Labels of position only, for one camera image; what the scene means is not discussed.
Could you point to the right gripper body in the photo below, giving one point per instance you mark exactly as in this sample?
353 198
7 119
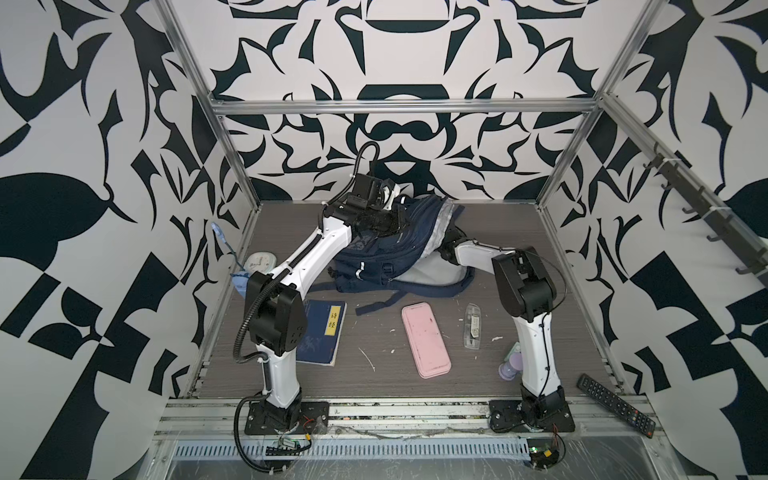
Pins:
441 246

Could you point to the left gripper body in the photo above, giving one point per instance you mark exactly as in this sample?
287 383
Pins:
384 222

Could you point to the navy blue student backpack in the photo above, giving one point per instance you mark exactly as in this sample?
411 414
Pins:
408 262

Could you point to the dark blue book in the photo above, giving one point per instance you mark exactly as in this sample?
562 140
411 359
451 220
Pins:
320 342

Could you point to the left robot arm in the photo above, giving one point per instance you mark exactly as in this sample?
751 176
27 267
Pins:
274 320

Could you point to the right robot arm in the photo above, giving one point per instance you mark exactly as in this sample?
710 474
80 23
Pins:
528 294

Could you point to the clear plastic pen box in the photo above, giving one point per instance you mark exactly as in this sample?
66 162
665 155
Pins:
472 327

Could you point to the pink pencil case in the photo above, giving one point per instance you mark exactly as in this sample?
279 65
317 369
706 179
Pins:
426 341

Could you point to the white round alarm clock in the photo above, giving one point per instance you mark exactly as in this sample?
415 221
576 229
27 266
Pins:
262 262

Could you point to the small green circuit board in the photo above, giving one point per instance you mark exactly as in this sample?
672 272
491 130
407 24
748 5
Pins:
543 457

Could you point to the black remote control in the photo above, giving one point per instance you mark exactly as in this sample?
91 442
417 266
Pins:
612 402

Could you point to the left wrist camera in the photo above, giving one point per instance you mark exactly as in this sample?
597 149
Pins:
382 194

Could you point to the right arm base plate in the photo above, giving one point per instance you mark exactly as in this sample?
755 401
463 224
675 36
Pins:
507 416

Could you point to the white slotted cable duct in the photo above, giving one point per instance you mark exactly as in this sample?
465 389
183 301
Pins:
510 448

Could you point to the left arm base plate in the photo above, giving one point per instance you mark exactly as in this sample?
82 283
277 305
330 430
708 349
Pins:
300 417

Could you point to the wall hook rack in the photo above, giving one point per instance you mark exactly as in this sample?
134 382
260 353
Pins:
704 204

